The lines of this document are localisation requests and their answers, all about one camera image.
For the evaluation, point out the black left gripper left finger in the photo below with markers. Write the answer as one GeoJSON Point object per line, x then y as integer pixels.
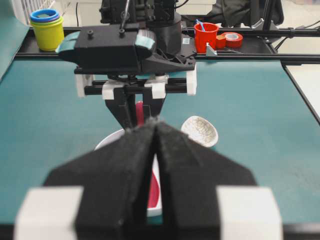
{"type": "Point", "coordinates": [116, 183]}

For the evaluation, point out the red tape roll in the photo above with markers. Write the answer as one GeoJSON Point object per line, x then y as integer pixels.
{"type": "Point", "coordinates": [229, 40]}

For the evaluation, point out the white round bowl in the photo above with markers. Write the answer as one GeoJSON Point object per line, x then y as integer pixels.
{"type": "Point", "coordinates": [154, 206]}

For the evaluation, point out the red plastic cup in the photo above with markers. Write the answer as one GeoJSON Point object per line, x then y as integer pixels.
{"type": "Point", "coordinates": [202, 38]}

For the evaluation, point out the green stacked cups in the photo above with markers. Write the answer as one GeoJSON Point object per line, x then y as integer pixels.
{"type": "Point", "coordinates": [48, 28]}

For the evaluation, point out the black frame rail right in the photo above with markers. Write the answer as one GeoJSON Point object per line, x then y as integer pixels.
{"type": "Point", "coordinates": [301, 93]}

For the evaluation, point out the speckled ceramic spoon rest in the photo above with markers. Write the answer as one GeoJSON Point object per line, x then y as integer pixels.
{"type": "Point", "coordinates": [201, 131]}

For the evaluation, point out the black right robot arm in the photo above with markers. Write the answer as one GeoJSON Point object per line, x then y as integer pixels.
{"type": "Point", "coordinates": [138, 47]}

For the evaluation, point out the blue stick in cup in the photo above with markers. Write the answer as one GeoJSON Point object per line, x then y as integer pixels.
{"type": "Point", "coordinates": [200, 25]}

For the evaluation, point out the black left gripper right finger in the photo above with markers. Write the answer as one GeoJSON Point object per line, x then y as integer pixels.
{"type": "Point", "coordinates": [189, 174]}

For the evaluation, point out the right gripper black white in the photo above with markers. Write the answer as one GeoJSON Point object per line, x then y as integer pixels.
{"type": "Point", "coordinates": [120, 96]}

